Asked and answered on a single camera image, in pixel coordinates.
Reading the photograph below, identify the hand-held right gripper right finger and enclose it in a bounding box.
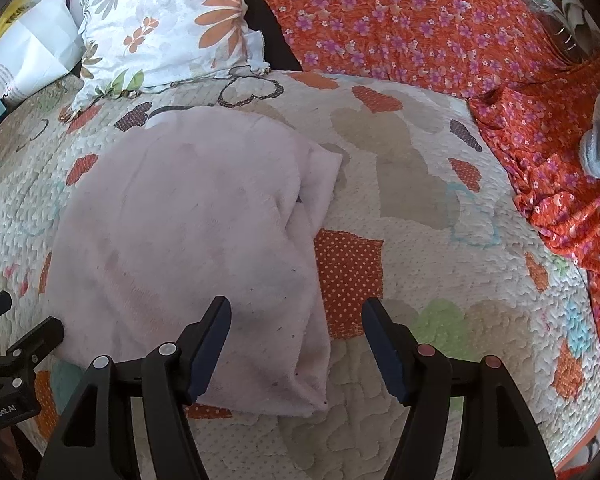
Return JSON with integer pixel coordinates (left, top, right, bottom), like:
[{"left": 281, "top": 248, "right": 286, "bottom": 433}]
[{"left": 361, "top": 296, "right": 558, "bottom": 480}]

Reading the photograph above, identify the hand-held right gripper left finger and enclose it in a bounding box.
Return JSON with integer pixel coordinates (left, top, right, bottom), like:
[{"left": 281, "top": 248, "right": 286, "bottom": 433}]
[{"left": 35, "top": 296, "right": 232, "bottom": 480}]

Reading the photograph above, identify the pink flower print cardigan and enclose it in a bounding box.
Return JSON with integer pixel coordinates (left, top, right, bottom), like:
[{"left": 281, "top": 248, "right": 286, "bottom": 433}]
[{"left": 47, "top": 110, "right": 344, "bottom": 419}]

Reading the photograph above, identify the patchwork heart quilt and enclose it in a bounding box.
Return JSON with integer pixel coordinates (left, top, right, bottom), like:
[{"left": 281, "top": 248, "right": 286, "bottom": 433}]
[{"left": 0, "top": 70, "right": 600, "bottom": 480}]

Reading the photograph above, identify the white paper bag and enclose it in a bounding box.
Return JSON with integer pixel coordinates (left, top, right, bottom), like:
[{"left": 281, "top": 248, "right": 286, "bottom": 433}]
[{"left": 0, "top": 0, "right": 84, "bottom": 107}]

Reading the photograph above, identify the yellow packet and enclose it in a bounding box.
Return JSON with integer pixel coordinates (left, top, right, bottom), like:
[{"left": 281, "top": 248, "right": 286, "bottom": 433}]
[{"left": 0, "top": 0, "right": 37, "bottom": 47}]

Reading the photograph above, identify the orange floral cloth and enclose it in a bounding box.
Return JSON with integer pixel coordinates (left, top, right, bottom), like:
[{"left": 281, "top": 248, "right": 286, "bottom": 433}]
[{"left": 245, "top": 0, "right": 600, "bottom": 413}]

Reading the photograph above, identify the white floral pillow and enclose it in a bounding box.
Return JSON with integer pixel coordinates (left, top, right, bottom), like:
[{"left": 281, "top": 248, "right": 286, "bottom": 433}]
[{"left": 60, "top": 0, "right": 272, "bottom": 111}]

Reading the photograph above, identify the clear plastic wrap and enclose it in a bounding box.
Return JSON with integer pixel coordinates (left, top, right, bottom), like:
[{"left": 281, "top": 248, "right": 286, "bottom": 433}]
[{"left": 525, "top": 0, "right": 583, "bottom": 58}]

